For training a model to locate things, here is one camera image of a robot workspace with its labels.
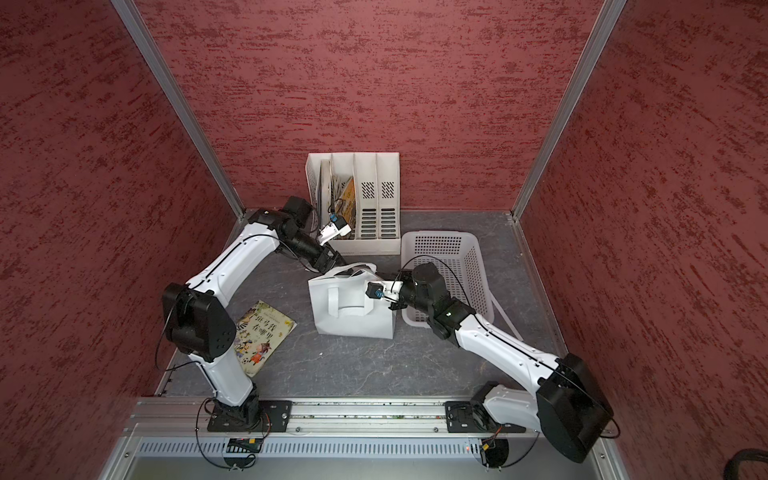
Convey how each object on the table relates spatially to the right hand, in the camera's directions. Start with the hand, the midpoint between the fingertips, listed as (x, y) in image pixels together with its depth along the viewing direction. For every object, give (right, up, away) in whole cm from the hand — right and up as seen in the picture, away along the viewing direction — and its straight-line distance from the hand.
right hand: (380, 277), depth 79 cm
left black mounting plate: (-28, -30, -13) cm, 43 cm away
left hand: (-11, +2, +1) cm, 11 cm away
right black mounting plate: (+22, -30, -13) cm, 39 cm away
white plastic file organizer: (-8, +30, +37) cm, 48 cm away
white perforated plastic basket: (+27, +5, +27) cm, 38 cm away
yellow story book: (-13, +22, +22) cm, 33 cm away
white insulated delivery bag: (-10, -8, -4) cm, 13 cm away
